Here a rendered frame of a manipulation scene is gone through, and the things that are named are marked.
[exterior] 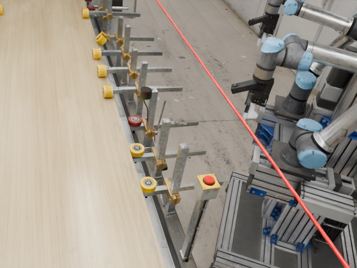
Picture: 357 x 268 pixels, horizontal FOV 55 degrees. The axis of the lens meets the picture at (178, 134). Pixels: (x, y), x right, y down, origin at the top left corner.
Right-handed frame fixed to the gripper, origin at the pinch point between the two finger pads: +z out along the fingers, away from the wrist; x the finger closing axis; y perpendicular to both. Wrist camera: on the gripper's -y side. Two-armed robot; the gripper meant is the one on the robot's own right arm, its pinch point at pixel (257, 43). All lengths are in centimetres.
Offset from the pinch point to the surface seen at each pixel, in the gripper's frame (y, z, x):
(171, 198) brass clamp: -20, 46, -101
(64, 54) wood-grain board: -130, 42, -7
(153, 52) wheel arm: -71, 36, 22
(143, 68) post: -61, 19, -36
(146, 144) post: -47, 57, -57
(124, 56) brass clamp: -88, 36, 3
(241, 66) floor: -1, 132, 241
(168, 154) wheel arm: -31, 47, -71
